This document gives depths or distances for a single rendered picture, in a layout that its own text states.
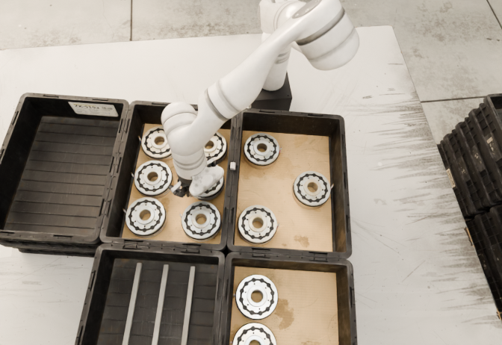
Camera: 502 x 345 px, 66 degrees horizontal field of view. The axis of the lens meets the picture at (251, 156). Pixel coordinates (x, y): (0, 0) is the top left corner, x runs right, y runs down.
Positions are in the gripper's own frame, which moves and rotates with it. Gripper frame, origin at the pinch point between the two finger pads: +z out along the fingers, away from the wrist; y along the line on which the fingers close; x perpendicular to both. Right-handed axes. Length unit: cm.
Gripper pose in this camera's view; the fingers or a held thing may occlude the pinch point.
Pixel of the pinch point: (196, 187)
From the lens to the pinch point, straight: 103.8
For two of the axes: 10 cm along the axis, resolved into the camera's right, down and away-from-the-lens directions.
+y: -7.5, 5.8, -3.2
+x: 6.7, 6.9, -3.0
